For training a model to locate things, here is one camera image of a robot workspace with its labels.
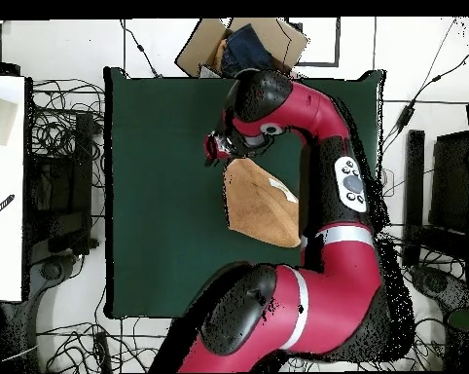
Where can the orange terry towel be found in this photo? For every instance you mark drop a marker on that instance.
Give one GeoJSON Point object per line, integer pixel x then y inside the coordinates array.
{"type": "Point", "coordinates": [258, 210]}

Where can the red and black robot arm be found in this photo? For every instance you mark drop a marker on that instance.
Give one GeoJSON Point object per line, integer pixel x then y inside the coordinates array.
{"type": "Point", "coordinates": [335, 296]}

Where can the black flat panel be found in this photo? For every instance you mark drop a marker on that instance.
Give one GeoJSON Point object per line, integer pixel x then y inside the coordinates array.
{"type": "Point", "coordinates": [450, 179]}

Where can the dark green table cloth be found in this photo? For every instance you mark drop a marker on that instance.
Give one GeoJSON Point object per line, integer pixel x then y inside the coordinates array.
{"type": "Point", "coordinates": [160, 194]}

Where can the orange cloth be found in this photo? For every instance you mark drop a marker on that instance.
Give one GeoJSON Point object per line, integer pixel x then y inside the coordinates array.
{"type": "Point", "coordinates": [219, 54]}

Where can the brown cardboard box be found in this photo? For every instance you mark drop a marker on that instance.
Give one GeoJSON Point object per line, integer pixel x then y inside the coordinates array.
{"type": "Point", "coordinates": [195, 50]}

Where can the dark blue jeans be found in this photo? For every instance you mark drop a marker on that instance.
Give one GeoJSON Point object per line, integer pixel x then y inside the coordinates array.
{"type": "Point", "coordinates": [246, 46]}

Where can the black equipment rack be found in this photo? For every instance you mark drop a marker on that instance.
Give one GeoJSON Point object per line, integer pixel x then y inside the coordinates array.
{"type": "Point", "coordinates": [59, 194]}

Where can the black office chair base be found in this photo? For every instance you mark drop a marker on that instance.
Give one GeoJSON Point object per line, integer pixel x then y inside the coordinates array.
{"type": "Point", "coordinates": [437, 282]}
{"type": "Point", "coordinates": [51, 270]}

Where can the black ridged tool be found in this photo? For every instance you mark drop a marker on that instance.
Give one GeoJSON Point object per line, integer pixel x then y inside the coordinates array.
{"type": "Point", "coordinates": [0, 208]}

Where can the white table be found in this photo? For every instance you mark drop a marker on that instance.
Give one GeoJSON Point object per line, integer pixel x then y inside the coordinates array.
{"type": "Point", "coordinates": [5, 233]}

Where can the black power strip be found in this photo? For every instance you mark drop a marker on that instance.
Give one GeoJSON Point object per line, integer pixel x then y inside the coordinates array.
{"type": "Point", "coordinates": [102, 350]}

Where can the black upright post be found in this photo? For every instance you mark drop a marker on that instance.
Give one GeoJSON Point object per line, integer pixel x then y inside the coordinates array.
{"type": "Point", "coordinates": [415, 175]}

